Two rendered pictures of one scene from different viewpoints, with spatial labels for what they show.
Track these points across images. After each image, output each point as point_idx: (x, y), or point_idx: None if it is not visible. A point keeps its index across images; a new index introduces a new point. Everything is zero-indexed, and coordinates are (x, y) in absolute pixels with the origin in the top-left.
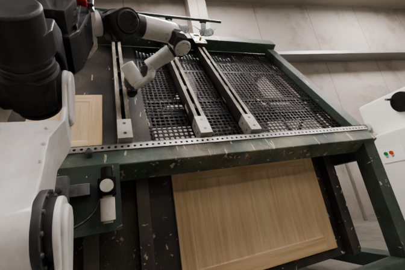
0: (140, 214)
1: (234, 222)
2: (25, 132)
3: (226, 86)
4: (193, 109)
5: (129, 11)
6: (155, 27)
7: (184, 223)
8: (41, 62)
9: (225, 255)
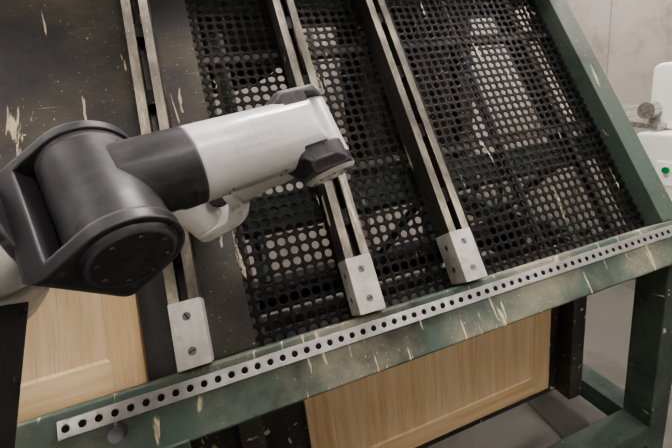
0: (242, 426)
1: (400, 390)
2: None
3: (418, 129)
4: (344, 235)
5: (128, 235)
6: (240, 177)
7: (318, 410)
8: None
9: (380, 435)
